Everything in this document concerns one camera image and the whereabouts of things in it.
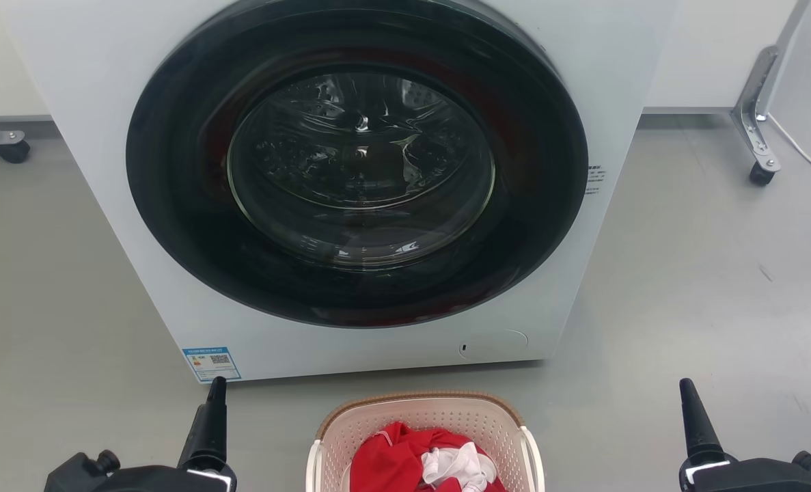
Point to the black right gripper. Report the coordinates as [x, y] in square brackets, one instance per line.
[760, 477]

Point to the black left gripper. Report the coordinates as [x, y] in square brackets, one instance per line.
[145, 480]

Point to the beige perforated plastic laundry basket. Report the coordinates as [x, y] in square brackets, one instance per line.
[432, 410]

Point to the blue energy label sticker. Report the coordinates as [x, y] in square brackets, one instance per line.
[211, 363]

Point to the red garment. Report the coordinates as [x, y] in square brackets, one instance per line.
[385, 461]

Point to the white garment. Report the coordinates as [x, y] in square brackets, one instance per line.
[456, 468]

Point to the round black washing machine door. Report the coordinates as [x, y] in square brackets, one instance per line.
[173, 178]

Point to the black caster wheel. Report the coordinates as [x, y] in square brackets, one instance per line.
[762, 175]
[13, 152]

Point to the white front-load washing machine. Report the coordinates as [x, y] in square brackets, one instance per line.
[91, 82]

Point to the silver metal stand bracket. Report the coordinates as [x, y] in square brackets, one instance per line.
[753, 116]

